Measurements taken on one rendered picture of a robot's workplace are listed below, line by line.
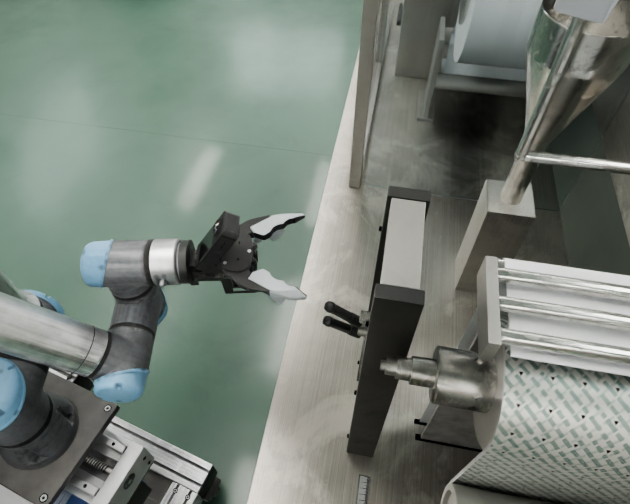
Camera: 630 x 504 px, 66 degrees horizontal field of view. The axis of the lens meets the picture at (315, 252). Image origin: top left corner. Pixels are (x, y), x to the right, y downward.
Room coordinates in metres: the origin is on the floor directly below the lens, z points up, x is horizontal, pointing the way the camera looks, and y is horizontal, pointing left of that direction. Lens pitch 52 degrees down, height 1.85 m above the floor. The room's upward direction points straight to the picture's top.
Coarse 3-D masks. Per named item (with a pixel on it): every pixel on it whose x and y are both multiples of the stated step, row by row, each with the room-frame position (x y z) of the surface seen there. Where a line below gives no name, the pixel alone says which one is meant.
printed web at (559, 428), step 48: (528, 384) 0.18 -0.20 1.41; (576, 384) 0.18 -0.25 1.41; (624, 384) 0.18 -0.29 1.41; (432, 432) 0.28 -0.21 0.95; (528, 432) 0.15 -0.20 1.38; (576, 432) 0.15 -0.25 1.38; (624, 432) 0.14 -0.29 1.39; (480, 480) 0.14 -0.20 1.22; (528, 480) 0.13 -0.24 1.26; (576, 480) 0.12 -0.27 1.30; (624, 480) 0.12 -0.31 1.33
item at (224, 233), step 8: (224, 216) 0.47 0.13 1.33; (232, 216) 0.47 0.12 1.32; (216, 224) 0.46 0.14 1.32; (224, 224) 0.45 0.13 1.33; (232, 224) 0.46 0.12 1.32; (208, 232) 0.48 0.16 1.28; (216, 232) 0.45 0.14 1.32; (224, 232) 0.44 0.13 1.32; (232, 232) 0.44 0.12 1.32; (208, 240) 0.46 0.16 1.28; (216, 240) 0.44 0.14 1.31; (224, 240) 0.44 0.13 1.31; (232, 240) 0.44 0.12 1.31; (200, 248) 0.47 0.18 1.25; (208, 248) 0.44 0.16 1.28; (216, 248) 0.44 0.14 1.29; (224, 248) 0.44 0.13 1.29; (200, 256) 0.45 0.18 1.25; (208, 256) 0.44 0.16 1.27; (216, 256) 0.44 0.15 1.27; (200, 264) 0.44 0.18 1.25; (208, 264) 0.44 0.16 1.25
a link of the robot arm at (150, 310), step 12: (156, 288) 0.46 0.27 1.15; (120, 300) 0.43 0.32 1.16; (132, 300) 0.43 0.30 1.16; (144, 300) 0.44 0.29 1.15; (156, 300) 0.45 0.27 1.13; (120, 312) 0.41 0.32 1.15; (132, 312) 0.41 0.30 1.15; (144, 312) 0.42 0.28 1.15; (156, 312) 0.43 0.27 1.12; (144, 324) 0.39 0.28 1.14; (156, 324) 0.41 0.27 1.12
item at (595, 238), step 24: (600, 144) 0.86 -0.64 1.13; (576, 192) 0.84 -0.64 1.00; (600, 192) 0.75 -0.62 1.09; (576, 216) 0.78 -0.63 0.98; (600, 216) 0.70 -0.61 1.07; (576, 240) 0.72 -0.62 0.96; (600, 240) 0.65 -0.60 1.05; (624, 240) 0.59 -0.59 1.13; (576, 264) 0.67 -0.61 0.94; (600, 264) 0.60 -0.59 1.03; (624, 264) 0.54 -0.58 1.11
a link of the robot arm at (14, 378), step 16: (0, 352) 0.40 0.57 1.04; (0, 368) 0.36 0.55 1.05; (16, 368) 0.36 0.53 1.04; (32, 368) 0.38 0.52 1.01; (48, 368) 0.40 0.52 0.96; (0, 384) 0.33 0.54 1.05; (16, 384) 0.33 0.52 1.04; (32, 384) 0.35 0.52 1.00; (0, 400) 0.30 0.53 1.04; (16, 400) 0.31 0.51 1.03; (32, 400) 0.33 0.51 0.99; (48, 400) 0.35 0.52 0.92; (0, 416) 0.28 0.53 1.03; (16, 416) 0.29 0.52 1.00; (32, 416) 0.31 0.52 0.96; (0, 432) 0.27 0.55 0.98; (16, 432) 0.28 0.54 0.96; (32, 432) 0.29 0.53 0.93
